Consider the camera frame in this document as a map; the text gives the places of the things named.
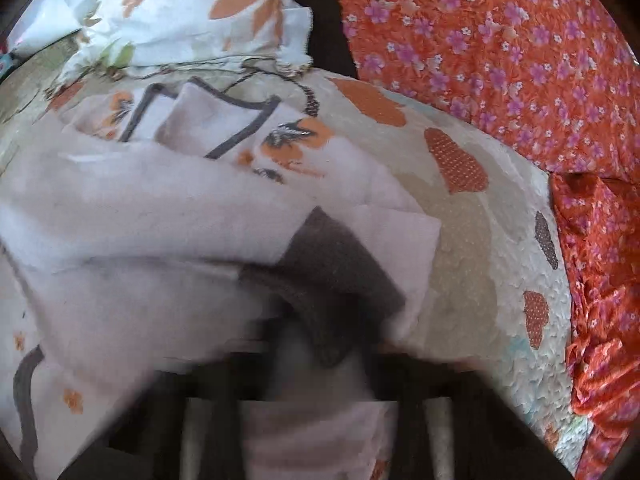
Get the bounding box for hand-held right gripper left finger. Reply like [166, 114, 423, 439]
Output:
[152, 357, 253, 480]

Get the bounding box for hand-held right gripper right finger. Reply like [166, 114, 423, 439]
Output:
[380, 355, 473, 480]

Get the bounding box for light pink small garment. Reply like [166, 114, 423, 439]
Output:
[0, 80, 442, 480]

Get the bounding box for cream quilted bedspread orange hearts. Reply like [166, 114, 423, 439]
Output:
[0, 35, 596, 480]

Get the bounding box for orange floral cloth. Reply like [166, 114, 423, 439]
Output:
[325, 0, 640, 480]

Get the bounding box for white pillow orange flowers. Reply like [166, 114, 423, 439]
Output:
[55, 0, 315, 83]

